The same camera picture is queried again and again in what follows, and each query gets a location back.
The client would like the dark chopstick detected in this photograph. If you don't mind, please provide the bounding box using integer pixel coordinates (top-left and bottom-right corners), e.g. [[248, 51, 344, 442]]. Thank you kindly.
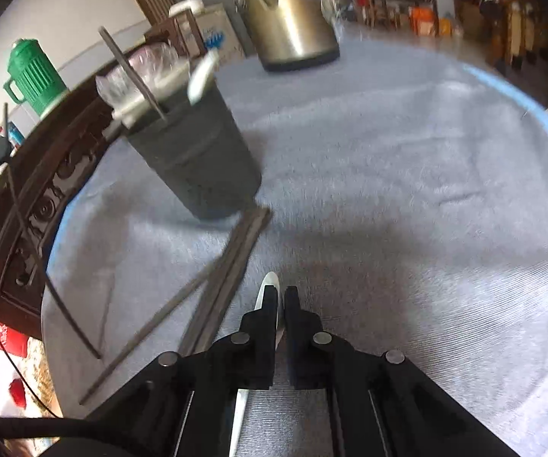
[[98, 26, 169, 123]]

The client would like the white bowl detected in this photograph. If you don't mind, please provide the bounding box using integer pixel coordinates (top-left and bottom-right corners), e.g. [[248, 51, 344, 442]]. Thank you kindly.
[[111, 69, 191, 122]]

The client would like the blue table cover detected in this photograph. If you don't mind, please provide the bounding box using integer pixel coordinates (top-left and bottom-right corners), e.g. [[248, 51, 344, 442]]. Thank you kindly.
[[46, 63, 548, 277]]

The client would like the metal electric kettle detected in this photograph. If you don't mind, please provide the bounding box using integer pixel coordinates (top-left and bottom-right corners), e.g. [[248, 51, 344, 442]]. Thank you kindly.
[[244, 0, 341, 74]]

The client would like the carved wooden sideboard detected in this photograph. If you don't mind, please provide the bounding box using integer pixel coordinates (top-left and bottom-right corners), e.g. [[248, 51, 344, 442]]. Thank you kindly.
[[0, 69, 129, 341]]

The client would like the black utensil holder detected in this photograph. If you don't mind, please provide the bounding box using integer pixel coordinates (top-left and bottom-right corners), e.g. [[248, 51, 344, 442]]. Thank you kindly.
[[124, 76, 263, 222]]

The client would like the wooden chair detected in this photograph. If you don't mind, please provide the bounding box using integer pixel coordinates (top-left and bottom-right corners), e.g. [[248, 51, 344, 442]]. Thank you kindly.
[[143, 10, 207, 60]]

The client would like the green thermos jug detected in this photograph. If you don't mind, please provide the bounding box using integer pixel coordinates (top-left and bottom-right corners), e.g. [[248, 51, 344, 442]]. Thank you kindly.
[[3, 39, 70, 119]]

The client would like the white spoon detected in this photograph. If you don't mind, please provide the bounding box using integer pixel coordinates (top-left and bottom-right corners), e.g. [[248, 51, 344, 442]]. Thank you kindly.
[[187, 51, 221, 104], [229, 271, 285, 457]]

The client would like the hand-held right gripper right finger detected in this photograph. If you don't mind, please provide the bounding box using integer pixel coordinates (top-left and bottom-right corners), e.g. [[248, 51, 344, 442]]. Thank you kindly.
[[284, 286, 522, 457]]

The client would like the grey tablecloth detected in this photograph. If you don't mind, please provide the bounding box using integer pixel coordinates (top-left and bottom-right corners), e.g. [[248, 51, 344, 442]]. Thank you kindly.
[[41, 24, 548, 457]]

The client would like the group of dark chopsticks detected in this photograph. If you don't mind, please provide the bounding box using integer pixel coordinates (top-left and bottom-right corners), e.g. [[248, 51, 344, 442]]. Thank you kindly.
[[46, 206, 275, 406]]

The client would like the clear plastic bag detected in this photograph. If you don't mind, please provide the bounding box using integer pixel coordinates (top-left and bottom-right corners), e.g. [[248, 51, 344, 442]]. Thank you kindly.
[[94, 42, 191, 105]]

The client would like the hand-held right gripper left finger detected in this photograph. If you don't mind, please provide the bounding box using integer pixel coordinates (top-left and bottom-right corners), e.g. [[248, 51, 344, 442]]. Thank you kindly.
[[53, 284, 277, 457]]

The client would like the red paper bag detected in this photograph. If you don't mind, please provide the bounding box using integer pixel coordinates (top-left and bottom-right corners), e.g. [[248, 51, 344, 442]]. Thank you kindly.
[[0, 316, 30, 359]]

